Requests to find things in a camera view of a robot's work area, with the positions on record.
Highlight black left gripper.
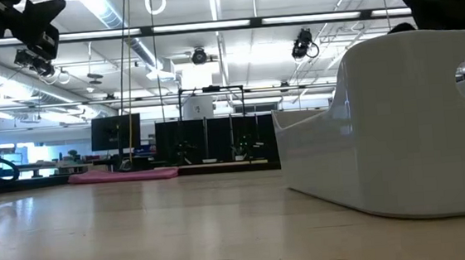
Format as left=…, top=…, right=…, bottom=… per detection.
left=0, top=0, right=70, bottom=45

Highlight grey plastic tupperware tub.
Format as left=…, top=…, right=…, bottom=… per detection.
left=265, top=26, right=465, bottom=232

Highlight black background screen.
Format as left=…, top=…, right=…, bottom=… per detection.
left=89, top=113, right=144, bottom=152

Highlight black overhead crossbar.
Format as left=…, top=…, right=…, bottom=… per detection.
left=0, top=4, right=414, bottom=50

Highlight cluttered background workbench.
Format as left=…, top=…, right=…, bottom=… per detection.
left=9, top=147, right=95, bottom=181

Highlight white cylindrical tank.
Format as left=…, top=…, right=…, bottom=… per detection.
left=181, top=94, right=216, bottom=122

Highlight purple folded cloth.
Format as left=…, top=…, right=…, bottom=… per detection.
left=67, top=163, right=180, bottom=188

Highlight black partition panels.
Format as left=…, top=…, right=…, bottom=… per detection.
left=153, top=112, right=280, bottom=170

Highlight black ceiling-mounted camera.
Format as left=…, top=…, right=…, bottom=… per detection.
left=12, top=46, right=56, bottom=80
left=288, top=26, right=321, bottom=61

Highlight long thin black cable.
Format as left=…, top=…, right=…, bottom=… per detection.
left=106, top=0, right=142, bottom=173

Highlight white hanging ring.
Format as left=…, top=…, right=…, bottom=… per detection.
left=143, top=0, right=168, bottom=17

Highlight thin yellowish hanging cable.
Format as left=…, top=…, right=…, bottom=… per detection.
left=116, top=0, right=143, bottom=158

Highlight black aluminium table frame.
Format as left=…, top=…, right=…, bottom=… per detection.
left=0, top=157, right=282, bottom=197

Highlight black metal gantry frame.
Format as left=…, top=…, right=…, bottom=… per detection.
left=176, top=82, right=247, bottom=123

